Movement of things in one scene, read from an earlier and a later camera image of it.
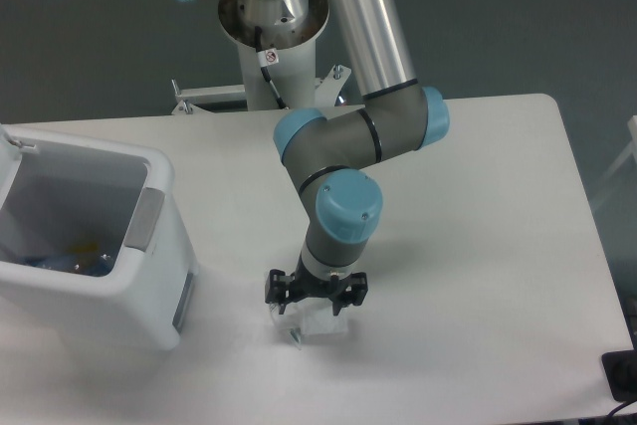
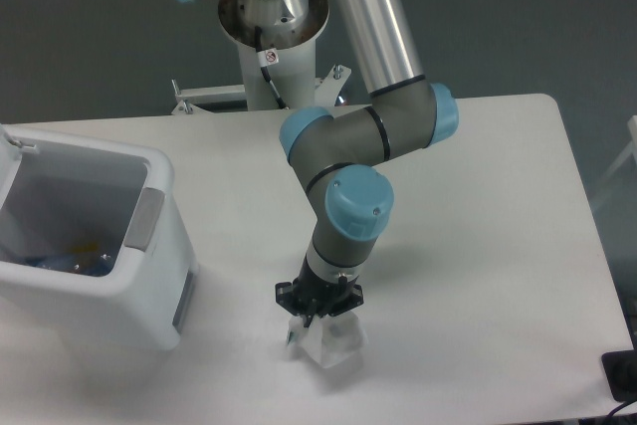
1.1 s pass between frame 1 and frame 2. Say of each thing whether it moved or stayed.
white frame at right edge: stayed
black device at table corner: stayed
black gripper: moved
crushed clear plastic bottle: stayed
